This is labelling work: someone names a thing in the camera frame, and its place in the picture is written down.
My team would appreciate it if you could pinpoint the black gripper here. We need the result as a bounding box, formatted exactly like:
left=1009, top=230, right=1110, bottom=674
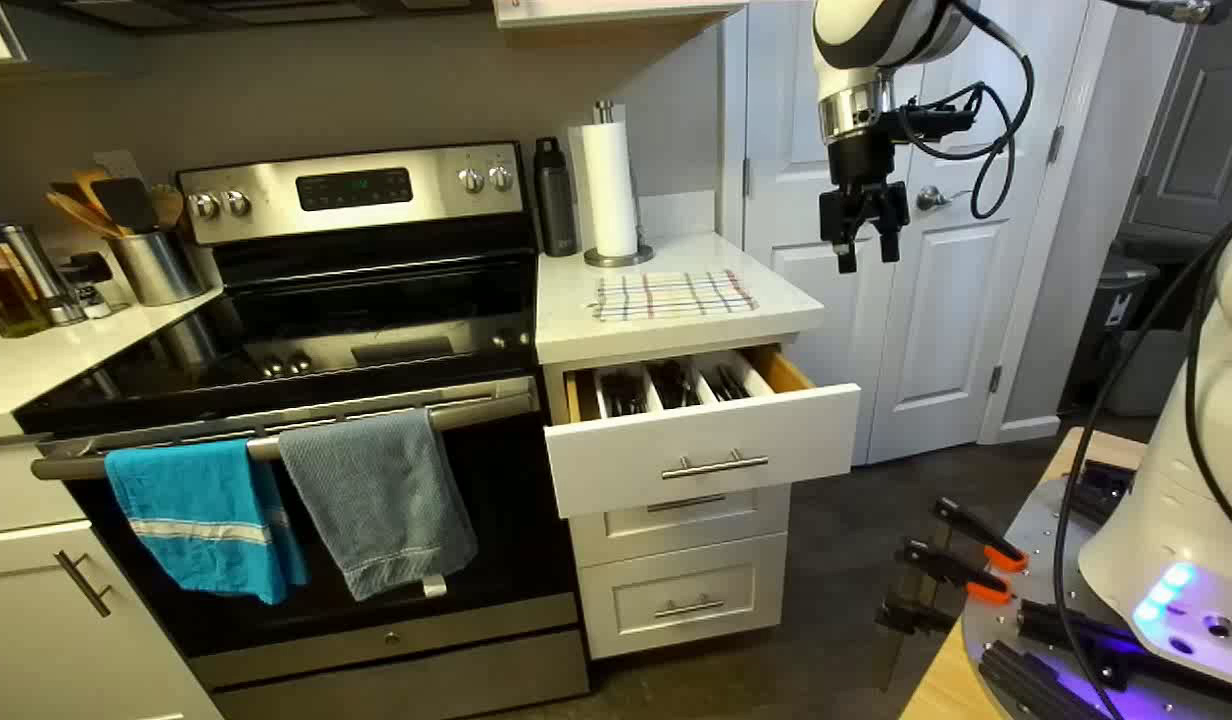
left=815, top=122, right=912, bottom=278

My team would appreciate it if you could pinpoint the white cutlery drawer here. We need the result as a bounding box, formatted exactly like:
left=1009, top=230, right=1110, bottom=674
left=543, top=341, right=862, bottom=522

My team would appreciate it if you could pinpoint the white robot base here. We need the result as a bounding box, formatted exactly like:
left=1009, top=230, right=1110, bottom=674
left=1073, top=211, right=1232, bottom=663

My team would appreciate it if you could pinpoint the white drawer cabinet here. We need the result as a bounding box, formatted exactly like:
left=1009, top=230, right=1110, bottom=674
left=530, top=230, right=829, bottom=663

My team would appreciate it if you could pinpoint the white middle drawer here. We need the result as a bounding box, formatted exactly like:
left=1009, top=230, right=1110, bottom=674
left=567, top=485, right=794, bottom=570

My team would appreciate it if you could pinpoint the white deep drawer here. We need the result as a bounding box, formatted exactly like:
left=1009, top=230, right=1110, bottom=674
left=577, top=531, right=791, bottom=663

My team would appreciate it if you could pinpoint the white panel door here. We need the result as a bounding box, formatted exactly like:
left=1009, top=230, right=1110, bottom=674
left=740, top=0, right=1086, bottom=469

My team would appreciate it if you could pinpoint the silver knives pile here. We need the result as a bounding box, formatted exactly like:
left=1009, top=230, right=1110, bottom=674
left=698, top=355, right=755, bottom=404

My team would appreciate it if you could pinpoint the plaid dish cloth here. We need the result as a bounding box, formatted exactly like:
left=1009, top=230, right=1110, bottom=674
left=589, top=262, right=764, bottom=326

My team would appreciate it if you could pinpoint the silver spoons pile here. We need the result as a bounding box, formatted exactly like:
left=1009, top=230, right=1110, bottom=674
left=653, top=355, right=709, bottom=413

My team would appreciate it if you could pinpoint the metal paper towel holder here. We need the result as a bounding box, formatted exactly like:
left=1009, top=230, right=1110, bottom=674
left=579, top=97, right=656, bottom=272

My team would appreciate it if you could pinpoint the white cutlery organizer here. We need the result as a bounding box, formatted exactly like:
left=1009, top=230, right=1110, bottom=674
left=591, top=349, right=766, bottom=423

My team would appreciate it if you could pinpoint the grey trash bin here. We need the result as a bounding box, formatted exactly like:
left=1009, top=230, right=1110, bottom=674
left=1080, top=251, right=1186, bottom=419

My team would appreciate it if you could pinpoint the white paper towel roll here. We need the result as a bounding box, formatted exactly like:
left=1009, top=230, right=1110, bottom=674
left=564, top=115, right=642, bottom=258

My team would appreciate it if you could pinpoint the silver forks pile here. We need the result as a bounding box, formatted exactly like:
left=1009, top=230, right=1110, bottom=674
left=596, top=369, right=653, bottom=419

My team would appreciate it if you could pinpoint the orange black bar clamp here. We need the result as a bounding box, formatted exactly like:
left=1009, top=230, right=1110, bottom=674
left=929, top=492, right=1033, bottom=577
left=898, top=536, right=1016, bottom=610

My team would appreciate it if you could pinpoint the black water bottle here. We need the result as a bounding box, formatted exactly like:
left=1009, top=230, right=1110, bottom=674
left=526, top=133, right=584, bottom=258

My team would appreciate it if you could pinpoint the grey panel door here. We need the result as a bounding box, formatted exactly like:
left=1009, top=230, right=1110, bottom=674
left=1126, top=0, right=1232, bottom=251

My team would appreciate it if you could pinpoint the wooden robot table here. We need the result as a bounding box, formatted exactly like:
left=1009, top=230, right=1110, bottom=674
left=892, top=423, right=1232, bottom=720

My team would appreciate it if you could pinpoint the stainless black electric stove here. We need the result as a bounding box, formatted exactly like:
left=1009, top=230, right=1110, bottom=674
left=10, top=136, right=591, bottom=720

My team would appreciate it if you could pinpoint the grey hanging towel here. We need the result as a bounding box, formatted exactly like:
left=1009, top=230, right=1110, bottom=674
left=277, top=404, right=484, bottom=604

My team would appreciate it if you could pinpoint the round wooden spoon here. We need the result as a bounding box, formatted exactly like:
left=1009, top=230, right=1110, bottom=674
left=139, top=181, right=192, bottom=230

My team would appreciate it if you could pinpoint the metal utensil crock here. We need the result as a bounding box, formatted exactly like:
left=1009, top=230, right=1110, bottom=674
left=111, top=223, right=201, bottom=308

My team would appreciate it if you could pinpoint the blue striped towel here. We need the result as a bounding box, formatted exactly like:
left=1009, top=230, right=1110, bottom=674
left=100, top=436, right=312, bottom=610

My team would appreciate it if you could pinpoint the black spatula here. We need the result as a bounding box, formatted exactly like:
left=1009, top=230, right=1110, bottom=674
left=90, top=176, right=160, bottom=237

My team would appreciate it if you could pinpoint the dark small countertop appliance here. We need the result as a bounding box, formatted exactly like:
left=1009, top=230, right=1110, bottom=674
left=56, top=245, right=139, bottom=322

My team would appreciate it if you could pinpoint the long wooden spoon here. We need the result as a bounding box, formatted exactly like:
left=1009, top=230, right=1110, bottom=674
left=44, top=162, right=127, bottom=241

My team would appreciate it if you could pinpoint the white base cabinet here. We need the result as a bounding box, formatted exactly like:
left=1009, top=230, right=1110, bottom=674
left=0, top=436, right=229, bottom=720

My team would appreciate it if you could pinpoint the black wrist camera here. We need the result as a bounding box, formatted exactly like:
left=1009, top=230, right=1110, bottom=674
left=892, top=100, right=981, bottom=147

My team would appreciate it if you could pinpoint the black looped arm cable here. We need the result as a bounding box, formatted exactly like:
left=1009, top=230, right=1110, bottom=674
left=908, top=0, right=1041, bottom=223

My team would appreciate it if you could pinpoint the silver cutlery drawer handle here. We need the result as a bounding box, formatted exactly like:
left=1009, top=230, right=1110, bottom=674
left=656, top=444, right=777, bottom=485

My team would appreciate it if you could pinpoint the silver middle drawer handle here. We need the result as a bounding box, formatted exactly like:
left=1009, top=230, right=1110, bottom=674
left=641, top=492, right=731, bottom=521

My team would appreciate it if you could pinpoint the long black base cable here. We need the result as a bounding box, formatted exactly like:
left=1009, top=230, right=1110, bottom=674
left=1049, top=214, right=1232, bottom=720

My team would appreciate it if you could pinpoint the silver deep drawer handle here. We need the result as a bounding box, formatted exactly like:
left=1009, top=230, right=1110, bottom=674
left=656, top=590, right=726, bottom=618

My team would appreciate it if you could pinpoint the silver oven door handle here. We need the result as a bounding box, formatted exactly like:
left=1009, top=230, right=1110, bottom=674
left=27, top=375, right=548, bottom=485

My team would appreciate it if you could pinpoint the silver base cabinet handle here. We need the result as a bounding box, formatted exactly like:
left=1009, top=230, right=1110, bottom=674
left=53, top=547, right=117, bottom=618

